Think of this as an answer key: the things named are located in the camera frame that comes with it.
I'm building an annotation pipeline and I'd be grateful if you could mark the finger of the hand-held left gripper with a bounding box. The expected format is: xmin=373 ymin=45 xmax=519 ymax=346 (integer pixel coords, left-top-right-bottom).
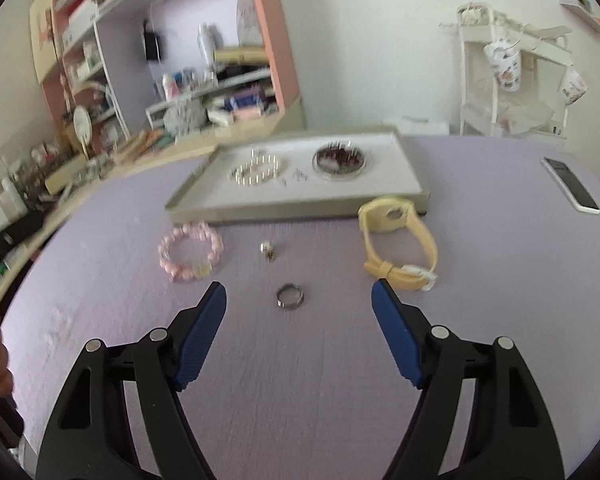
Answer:
xmin=0 ymin=207 xmax=48 ymax=276

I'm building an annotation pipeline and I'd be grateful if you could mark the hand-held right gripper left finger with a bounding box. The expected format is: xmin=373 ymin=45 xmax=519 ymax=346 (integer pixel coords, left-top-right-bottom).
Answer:
xmin=35 ymin=281 xmax=228 ymax=480

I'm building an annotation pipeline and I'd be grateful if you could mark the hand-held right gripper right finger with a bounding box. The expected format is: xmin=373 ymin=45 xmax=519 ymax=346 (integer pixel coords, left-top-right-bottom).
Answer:
xmin=371 ymin=278 xmax=566 ymax=480

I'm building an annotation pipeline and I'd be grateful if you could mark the silver ring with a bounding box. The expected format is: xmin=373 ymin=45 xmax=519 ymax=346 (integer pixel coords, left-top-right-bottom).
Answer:
xmin=275 ymin=282 xmax=307 ymax=311

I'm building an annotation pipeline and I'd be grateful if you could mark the white pearl bracelet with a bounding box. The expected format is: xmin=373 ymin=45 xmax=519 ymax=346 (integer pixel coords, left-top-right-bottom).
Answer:
xmin=228 ymin=152 xmax=286 ymax=187

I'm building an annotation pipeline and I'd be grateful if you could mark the grey metal cuff bangle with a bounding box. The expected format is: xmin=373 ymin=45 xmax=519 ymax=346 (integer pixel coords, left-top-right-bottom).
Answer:
xmin=312 ymin=140 xmax=368 ymax=181

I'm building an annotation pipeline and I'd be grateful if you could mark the grey shallow tray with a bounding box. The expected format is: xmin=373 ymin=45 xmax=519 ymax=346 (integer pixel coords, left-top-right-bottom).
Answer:
xmin=165 ymin=125 xmax=431 ymax=225

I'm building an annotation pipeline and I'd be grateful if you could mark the dark red bead necklace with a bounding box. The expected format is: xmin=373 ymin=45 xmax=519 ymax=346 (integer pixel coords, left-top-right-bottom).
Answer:
xmin=317 ymin=144 xmax=363 ymax=175

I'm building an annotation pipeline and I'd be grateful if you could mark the purple tablecloth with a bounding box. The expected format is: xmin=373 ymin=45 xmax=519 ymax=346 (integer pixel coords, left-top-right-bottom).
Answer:
xmin=0 ymin=132 xmax=600 ymax=480

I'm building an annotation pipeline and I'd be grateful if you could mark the round white mirror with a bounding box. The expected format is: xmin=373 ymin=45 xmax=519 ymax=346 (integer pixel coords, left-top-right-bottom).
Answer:
xmin=72 ymin=106 xmax=93 ymax=153

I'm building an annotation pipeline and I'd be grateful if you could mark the yellow wrist watch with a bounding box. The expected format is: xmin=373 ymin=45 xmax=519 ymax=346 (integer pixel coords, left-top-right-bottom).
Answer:
xmin=357 ymin=195 xmax=439 ymax=292

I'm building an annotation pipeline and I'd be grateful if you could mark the cream desk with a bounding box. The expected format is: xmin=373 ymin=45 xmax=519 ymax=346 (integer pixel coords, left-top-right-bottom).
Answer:
xmin=0 ymin=110 xmax=308 ymax=306

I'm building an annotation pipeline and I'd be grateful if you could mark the grey fluffy ball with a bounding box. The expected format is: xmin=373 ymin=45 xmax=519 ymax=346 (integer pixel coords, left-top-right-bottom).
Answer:
xmin=162 ymin=95 xmax=208 ymax=133

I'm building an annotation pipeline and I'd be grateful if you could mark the white smartphone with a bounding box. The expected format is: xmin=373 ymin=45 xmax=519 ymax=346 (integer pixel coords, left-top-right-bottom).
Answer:
xmin=540 ymin=156 xmax=600 ymax=215

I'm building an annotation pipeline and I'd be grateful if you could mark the white trolley cart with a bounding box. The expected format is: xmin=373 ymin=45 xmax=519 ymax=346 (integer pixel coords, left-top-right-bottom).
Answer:
xmin=455 ymin=2 xmax=573 ymax=138

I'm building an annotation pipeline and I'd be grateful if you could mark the white spray bottle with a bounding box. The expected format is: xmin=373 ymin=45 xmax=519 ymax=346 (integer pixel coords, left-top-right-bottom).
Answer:
xmin=197 ymin=22 xmax=217 ymax=68

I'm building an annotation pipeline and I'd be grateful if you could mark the gold flat box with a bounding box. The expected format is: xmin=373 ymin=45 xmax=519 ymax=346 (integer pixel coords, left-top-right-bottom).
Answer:
xmin=214 ymin=46 xmax=268 ymax=63

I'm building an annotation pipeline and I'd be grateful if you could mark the white printed mug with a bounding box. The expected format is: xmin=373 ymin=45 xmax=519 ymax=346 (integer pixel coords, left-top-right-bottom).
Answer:
xmin=482 ymin=40 xmax=523 ymax=93
xmin=560 ymin=67 xmax=588 ymax=106

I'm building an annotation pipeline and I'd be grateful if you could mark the pink and white bookshelf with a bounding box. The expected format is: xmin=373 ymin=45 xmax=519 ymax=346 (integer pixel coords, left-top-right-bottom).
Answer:
xmin=30 ymin=0 xmax=301 ymax=161

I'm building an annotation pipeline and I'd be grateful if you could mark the white tote bag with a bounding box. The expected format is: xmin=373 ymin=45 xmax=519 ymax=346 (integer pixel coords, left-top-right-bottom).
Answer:
xmin=236 ymin=0 xmax=263 ymax=48

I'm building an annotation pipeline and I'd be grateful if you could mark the pink bead bracelet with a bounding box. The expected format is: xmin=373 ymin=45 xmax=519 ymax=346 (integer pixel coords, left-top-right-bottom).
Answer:
xmin=157 ymin=222 xmax=224 ymax=285

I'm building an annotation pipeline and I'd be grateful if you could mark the beige wall poster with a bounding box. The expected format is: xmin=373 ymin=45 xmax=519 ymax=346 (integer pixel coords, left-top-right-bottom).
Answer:
xmin=28 ymin=0 xmax=61 ymax=83

